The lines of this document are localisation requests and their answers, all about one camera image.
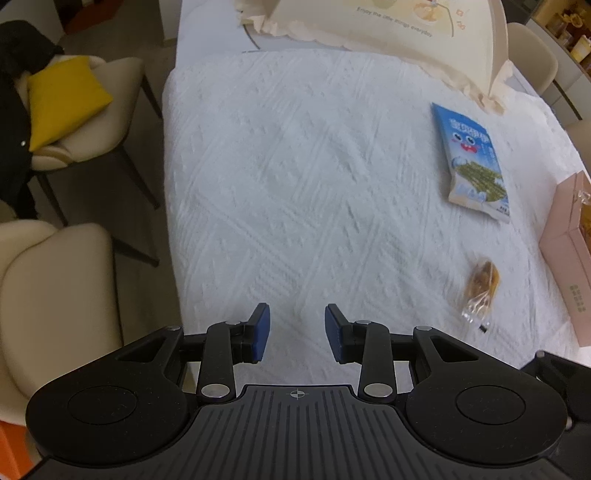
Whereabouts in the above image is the small clear pastry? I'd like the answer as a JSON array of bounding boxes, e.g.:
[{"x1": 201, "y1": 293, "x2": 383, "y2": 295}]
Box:
[{"x1": 459, "y1": 259, "x2": 502, "y2": 326}]

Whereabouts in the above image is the white textured tablecloth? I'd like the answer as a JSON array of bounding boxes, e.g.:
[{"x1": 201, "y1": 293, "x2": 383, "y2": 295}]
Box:
[{"x1": 164, "y1": 48, "x2": 591, "y2": 388}]

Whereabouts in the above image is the shelf of toy figurines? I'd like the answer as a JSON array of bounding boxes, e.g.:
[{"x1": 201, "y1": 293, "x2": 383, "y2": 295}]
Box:
[{"x1": 533, "y1": 0, "x2": 591, "y2": 63}]

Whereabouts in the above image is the yellow cushion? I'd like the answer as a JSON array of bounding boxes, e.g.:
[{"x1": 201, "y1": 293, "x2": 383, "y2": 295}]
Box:
[{"x1": 27, "y1": 55, "x2": 114, "y2": 152}]

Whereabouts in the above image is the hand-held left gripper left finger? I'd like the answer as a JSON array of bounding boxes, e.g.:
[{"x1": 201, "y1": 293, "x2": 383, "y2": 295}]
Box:
[{"x1": 115, "y1": 302, "x2": 271, "y2": 402}]

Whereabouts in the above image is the cream mesh food cover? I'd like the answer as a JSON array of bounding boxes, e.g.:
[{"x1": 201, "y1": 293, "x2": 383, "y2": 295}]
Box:
[{"x1": 233, "y1": 0, "x2": 515, "y2": 116}]

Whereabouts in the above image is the blue seaweed snack packet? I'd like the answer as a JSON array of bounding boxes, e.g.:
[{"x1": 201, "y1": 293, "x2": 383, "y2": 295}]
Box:
[{"x1": 431, "y1": 102, "x2": 511, "y2": 224}]

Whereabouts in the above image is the beige dining chair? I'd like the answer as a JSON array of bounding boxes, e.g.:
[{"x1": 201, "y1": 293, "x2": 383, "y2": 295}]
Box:
[
  {"x1": 0, "y1": 219, "x2": 125, "y2": 425},
  {"x1": 28, "y1": 58, "x2": 162, "y2": 268},
  {"x1": 505, "y1": 22, "x2": 583, "y2": 121}
]

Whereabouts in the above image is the black jacket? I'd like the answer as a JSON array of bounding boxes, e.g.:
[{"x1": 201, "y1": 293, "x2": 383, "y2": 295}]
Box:
[{"x1": 0, "y1": 21, "x2": 65, "y2": 220}]

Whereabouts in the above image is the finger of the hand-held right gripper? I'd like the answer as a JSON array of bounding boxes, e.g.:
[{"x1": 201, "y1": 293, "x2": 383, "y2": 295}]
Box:
[{"x1": 519, "y1": 351, "x2": 574, "y2": 400}]

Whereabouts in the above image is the pink storage box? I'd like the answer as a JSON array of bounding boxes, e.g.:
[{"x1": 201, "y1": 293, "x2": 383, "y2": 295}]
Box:
[{"x1": 539, "y1": 170, "x2": 591, "y2": 348}]

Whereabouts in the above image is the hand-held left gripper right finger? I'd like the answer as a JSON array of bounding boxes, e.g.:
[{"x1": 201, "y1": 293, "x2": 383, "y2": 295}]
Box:
[{"x1": 324, "y1": 303, "x2": 481, "y2": 403}]

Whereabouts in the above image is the orange object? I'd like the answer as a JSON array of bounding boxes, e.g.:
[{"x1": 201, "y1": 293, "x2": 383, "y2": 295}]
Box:
[{"x1": 0, "y1": 420, "x2": 43, "y2": 480}]

